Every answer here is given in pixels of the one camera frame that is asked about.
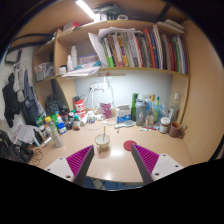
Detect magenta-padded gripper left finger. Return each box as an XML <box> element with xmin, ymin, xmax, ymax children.
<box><xmin>44</xmin><ymin>144</ymin><xmax>95</xmax><ymax>187</ymax></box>

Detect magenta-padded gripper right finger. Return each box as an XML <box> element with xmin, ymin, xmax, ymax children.
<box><xmin>130</xmin><ymin>143</ymin><xmax>184</xmax><ymax>185</ymax></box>

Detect clear yellow-capped drink bottle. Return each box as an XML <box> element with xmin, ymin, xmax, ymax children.
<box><xmin>44</xmin><ymin>115</ymin><xmax>65</xmax><ymax>149</ymax></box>

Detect flat round red coaster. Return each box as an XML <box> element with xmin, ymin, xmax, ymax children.
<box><xmin>122</xmin><ymin>139</ymin><xmax>138</xmax><ymax>152</ymax></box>

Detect brown jar with white lid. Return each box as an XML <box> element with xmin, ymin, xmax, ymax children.
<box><xmin>158</xmin><ymin>116</ymin><xmax>171</xmax><ymax>135</ymax></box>

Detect blue-capped white bottle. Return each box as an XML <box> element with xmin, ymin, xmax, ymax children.
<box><xmin>55</xmin><ymin>115</ymin><xmax>68</xmax><ymax>135</ymax></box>

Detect dark green-capped pill bottle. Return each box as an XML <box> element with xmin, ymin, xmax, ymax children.
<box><xmin>72</xmin><ymin>114</ymin><xmax>81</xmax><ymax>131</ymax></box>

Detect brown mug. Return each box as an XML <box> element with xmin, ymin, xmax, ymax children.
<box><xmin>168</xmin><ymin>120</ymin><xmax>188</xmax><ymax>139</ymax></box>

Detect white pill bottle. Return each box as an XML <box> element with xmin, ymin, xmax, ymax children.
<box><xmin>86</xmin><ymin>110</ymin><xmax>96</xmax><ymax>125</ymax></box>

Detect slim green bottle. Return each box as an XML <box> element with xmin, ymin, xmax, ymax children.
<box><xmin>153</xmin><ymin>96</ymin><xmax>161</xmax><ymax>124</ymax></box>

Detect clear plastic bag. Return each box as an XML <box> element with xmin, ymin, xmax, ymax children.
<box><xmin>146</xmin><ymin>99</ymin><xmax>170</xmax><ymax>125</ymax></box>

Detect white and blue box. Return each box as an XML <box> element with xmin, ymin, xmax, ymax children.
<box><xmin>115</xmin><ymin>103</ymin><xmax>132</xmax><ymax>124</ymax></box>

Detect red and white canister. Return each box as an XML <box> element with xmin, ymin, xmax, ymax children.
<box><xmin>73</xmin><ymin>98</ymin><xmax>87</xmax><ymax>119</ymax></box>

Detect green glass bottle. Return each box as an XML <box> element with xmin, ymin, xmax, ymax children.
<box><xmin>130</xmin><ymin>92</ymin><xmax>139</xmax><ymax>122</ymax></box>

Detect clear glass bottle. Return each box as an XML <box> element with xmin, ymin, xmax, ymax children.
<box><xmin>167</xmin><ymin>92</ymin><xmax>181</xmax><ymax>123</ymax></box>

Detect magenta pouch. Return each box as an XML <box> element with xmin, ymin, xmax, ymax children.
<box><xmin>99</xmin><ymin>102</ymin><xmax>113</xmax><ymax>120</ymax></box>

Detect white paper sheets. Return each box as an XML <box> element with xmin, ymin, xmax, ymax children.
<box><xmin>15</xmin><ymin>124</ymin><xmax>38</xmax><ymax>145</ymax></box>

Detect black appliance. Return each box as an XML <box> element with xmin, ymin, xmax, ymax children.
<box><xmin>44</xmin><ymin>94</ymin><xmax>61</xmax><ymax>116</ymax></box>

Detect hanging dark clothes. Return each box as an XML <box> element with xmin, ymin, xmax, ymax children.
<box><xmin>1</xmin><ymin>62</ymin><xmax>46</xmax><ymax>128</ymax></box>

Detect wooden shelf unit with books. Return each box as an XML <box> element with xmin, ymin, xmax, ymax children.
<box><xmin>32</xmin><ymin>2</ymin><xmax>190</xmax><ymax>83</ymax></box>

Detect bright ceiling light bar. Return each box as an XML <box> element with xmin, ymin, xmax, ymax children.
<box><xmin>75</xmin><ymin>0</ymin><xmax>96</xmax><ymax>20</ymax></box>

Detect white wall power outlet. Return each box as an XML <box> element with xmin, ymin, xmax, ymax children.
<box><xmin>88</xmin><ymin>82</ymin><xmax>111</xmax><ymax>93</ymax></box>

